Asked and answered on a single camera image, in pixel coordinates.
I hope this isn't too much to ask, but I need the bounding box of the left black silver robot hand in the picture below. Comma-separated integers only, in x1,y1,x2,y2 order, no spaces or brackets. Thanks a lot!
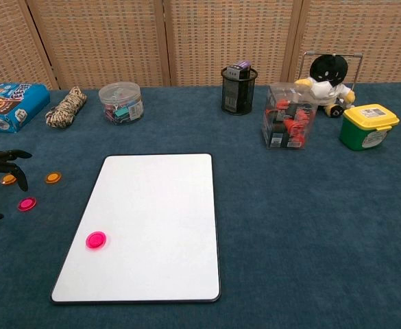
0,149,33,226

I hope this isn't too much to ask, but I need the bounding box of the pink disc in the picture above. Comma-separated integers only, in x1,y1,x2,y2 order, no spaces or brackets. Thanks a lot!
17,196,38,212
85,231,108,250

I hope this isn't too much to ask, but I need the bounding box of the blue cookie box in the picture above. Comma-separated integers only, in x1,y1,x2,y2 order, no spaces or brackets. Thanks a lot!
0,83,51,133

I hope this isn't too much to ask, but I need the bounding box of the clear jar of binder clips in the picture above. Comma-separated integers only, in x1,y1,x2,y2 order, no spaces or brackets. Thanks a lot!
98,82,145,126

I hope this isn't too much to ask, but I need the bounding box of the white magnetic board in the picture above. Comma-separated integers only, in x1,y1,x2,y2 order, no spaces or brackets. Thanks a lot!
50,153,221,304

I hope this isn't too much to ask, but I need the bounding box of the black mesh pen cup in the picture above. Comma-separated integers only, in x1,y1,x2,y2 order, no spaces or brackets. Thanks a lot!
221,66,258,116

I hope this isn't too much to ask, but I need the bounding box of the woven folding screen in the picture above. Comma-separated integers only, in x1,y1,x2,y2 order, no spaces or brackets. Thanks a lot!
0,0,401,90

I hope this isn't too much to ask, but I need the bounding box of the purple small box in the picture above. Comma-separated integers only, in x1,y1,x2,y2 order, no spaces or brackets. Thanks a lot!
226,60,252,80

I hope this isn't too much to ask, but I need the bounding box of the clear box of red clips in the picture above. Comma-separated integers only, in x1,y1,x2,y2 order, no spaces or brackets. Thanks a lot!
261,82,318,150

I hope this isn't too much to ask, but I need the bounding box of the blue felt table mat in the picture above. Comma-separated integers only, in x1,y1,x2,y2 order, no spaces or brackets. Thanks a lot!
0,81,401,329

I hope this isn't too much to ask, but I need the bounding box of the black white plush toy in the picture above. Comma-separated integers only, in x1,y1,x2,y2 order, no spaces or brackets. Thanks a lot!
295,53,356,119

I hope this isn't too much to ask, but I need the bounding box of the green container yellow lid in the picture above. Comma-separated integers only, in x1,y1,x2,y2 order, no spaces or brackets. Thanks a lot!
339,103,400,151

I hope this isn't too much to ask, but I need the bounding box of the braided rope bundle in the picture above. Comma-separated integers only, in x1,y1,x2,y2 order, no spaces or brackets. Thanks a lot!
45,86,88,130

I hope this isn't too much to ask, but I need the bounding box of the metal wire swing frame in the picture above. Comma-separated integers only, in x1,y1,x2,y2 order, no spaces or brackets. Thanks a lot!
297,50,363,103

